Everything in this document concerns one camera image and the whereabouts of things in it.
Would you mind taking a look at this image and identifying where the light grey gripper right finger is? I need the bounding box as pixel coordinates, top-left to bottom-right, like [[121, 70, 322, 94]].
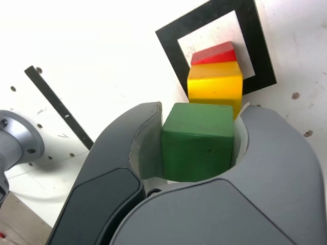
[[109, 102, 327, 245]]

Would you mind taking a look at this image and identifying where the black tape strip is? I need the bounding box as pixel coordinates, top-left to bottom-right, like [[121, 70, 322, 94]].
[[24, 65, 95, 151]]

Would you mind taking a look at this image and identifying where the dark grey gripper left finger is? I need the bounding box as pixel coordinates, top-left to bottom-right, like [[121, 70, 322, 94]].
[[47, 101, 169, 245]]

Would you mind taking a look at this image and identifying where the black tape square outline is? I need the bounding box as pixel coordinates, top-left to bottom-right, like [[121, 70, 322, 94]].
[[155, 0, 278, 96]]

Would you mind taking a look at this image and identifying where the red cube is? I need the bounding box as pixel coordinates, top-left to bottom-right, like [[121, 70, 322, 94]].
[[190, 41, 238, 66]]

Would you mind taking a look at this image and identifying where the yellow cube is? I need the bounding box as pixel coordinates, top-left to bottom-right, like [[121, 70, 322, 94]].
[[187, 61, 243, 120]]

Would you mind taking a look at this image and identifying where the green cube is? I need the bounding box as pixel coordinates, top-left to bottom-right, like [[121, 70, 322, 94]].
[[160, 102, 235, 183]]

